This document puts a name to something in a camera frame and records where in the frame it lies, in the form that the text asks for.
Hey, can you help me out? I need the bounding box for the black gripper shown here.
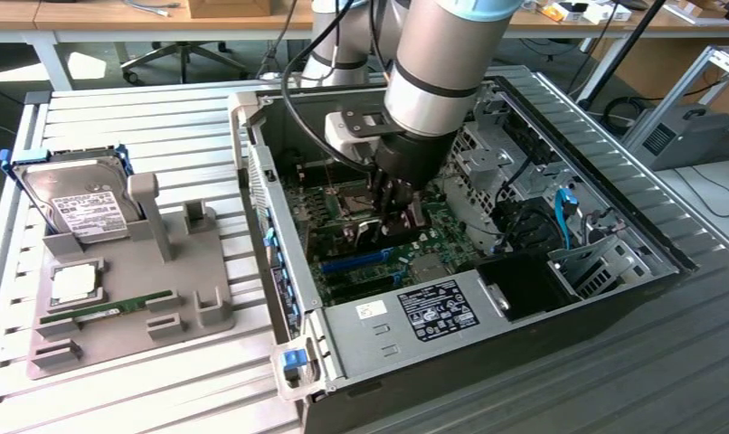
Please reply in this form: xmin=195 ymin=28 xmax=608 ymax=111
xmin=369 ymin=128 xmax=457 ymax=216

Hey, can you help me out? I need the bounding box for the black graphics card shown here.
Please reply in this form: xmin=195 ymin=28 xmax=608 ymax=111
xmin=344 ymin=198 xmax=434 ymax=254

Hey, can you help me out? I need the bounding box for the silver drive cage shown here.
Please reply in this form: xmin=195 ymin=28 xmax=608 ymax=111
xmin=446 ymin=97 xmax=577 ymax=213

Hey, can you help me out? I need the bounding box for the CPU socket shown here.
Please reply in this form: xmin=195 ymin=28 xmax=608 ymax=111
xmin=333 ymin=184 xmax=382 ymax=219

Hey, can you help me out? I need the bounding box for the green motherboard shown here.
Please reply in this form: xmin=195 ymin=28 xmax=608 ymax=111
xmin=277 ymin=148 xmax=493 ymax=308

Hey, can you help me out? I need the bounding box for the open PC case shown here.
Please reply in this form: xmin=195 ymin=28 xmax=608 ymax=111
xmin=229 ymin=74 xmax=701 ymax=434

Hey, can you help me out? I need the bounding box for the silver chipset heatsink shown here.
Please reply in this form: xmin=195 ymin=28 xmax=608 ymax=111
xmin=408 ymin=253 xmax=456 ymax=280

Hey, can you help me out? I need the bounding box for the blue expansion slot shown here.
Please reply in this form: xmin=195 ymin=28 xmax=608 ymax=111
xmin=321 ymin=250 xmax=390 ymax=274

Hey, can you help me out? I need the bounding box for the perforated metal disk bay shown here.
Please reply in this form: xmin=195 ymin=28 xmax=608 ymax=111
xmin=545 ymin=232 xmax=653 ymax=300

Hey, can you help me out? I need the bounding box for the black stand pole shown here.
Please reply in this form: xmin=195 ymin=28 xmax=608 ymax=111
xmin=577 ymin=0 xmax=669 ymax=110

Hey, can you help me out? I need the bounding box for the yellow white small box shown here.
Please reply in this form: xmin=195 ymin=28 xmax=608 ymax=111
xmin=548 ymin=1 xmax=589 ymax=23

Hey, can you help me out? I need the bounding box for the silver power supply unit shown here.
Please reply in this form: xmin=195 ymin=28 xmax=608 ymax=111
xmin=309 ymin=269 xmax=517 ymax=382

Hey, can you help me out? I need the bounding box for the office chair base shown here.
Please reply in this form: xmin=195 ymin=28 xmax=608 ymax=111
xmin=119 ymin=40 xmax=250 ymax=86

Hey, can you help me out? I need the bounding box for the large cardboard box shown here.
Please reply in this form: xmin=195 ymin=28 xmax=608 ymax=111
xmin=186 ymin=0 xmax=277 ymax=20

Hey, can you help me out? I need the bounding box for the gray equipment box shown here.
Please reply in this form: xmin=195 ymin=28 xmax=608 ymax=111
xmin=623 ymin=102 xmax=729 ymax=172

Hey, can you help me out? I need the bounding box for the gray parts rack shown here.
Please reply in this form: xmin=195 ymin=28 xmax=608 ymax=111
xmin=26 ymin=174 xmax=241 ymax=382

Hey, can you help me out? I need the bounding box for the wooden desk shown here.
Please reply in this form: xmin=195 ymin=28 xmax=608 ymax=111
xmin=503 ymin=0 xmax=729 ymax=40
xmin=0 ymin=0 xmax=316 ymax=91

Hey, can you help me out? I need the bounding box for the green RAM stick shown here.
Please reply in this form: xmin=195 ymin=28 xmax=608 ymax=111
xmin=38 ymin=288 xmax=183 ymax=325

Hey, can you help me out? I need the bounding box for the hard disk with blue caddy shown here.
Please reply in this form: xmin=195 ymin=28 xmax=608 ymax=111
xmin=0 ymin=143 xmax=146 ymax=246

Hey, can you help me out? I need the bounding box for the small cardboard box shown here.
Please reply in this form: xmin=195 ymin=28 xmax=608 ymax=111
xmin=672 ymin=0 xmax=728 ymax=19

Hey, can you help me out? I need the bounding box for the silver CPU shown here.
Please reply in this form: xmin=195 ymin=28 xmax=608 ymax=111
xmin=49 ymin=265 xmax=102 ymax=305

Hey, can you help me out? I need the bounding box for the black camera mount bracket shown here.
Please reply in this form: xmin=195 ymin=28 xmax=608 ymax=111
xmin=338 ymin=107 xmax=404 ymax=139

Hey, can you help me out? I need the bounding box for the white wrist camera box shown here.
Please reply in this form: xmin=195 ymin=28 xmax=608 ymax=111
xmin=324 ymin=111 xmax=384 ymax=167

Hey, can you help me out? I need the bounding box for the black wire bundle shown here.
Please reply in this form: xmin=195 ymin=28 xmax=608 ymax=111
xmin=490 ymin=201 xmax=569 ymax=257

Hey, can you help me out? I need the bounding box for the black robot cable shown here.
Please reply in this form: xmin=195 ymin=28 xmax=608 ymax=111
xmin=280 ymin=0 xmax=384 ymax=176

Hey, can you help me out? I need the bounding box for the blue wire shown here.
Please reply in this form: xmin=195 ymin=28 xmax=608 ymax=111
xmin=555 ymin=186 xmax=579 ymax=250

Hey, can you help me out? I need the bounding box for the aluminium profile frame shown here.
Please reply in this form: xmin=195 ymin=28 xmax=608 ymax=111
xmin=619 ymin=43 xmax=729 ymax=153

